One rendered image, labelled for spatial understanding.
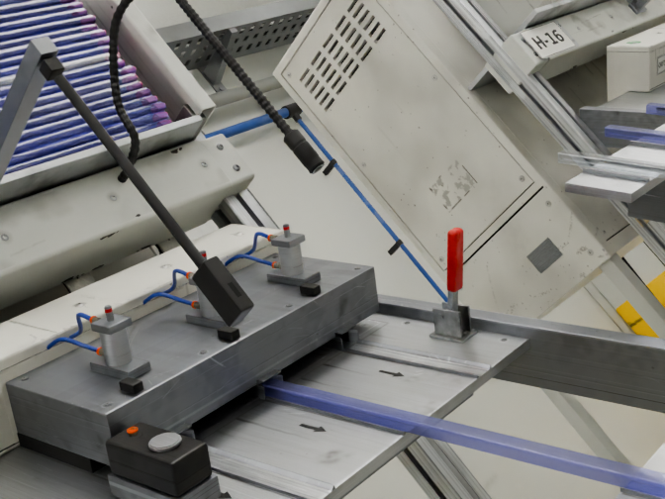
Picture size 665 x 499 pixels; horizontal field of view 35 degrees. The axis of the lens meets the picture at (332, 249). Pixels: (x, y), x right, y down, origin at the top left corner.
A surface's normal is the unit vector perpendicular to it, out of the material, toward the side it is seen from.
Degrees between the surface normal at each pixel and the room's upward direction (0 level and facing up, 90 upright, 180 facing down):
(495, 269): 90
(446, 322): 90
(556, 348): 90
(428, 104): 90
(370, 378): 42
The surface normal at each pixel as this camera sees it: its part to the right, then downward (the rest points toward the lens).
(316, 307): 0.77, 0.10
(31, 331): -0.13, -0.94
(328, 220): 0.48, -0.56
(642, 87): -0.63, 0.32
